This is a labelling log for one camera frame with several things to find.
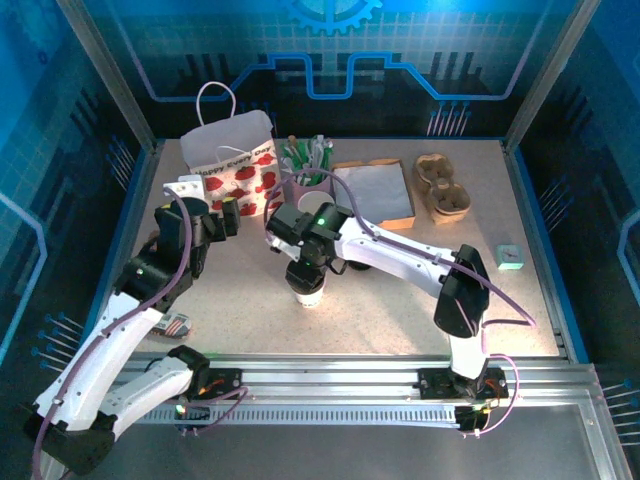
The striped printed snack packet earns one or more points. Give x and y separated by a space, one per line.
172 326

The green white wrapped straw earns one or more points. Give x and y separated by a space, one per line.
327 155
306 155
286 152
317 147

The stack of white napkins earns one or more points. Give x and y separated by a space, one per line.
380 192
400 222

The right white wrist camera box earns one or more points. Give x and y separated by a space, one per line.
280 246

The brown paper wrapped stirrer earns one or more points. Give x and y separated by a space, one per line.
292 145

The stack of pulp cup carriers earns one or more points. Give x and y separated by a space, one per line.
442 190

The black plastic cup lid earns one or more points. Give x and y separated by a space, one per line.
306 281

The small teal alarm clock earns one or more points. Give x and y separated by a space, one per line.
510 257

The small brown leather wallet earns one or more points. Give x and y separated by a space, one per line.
150 241

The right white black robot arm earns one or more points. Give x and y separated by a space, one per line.
400 255

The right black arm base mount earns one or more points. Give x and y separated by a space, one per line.
435 382

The white paper coffee cup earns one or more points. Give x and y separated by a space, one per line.
308 300

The white red printed paper bag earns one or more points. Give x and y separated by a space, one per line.
235 150

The aluminium enclosure post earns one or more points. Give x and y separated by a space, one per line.
107 65
547 75

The pink plastic straw cup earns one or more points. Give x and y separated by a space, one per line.
295 190

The small black circuit board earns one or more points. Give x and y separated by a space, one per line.
192 412
472 417

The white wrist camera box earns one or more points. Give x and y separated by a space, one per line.
280 246
185 187

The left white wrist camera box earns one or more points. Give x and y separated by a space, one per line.
185 187

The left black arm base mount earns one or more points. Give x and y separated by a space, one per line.
227 380

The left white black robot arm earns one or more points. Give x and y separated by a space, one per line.
100 370

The aluminium rail frame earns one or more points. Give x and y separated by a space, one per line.
325 380

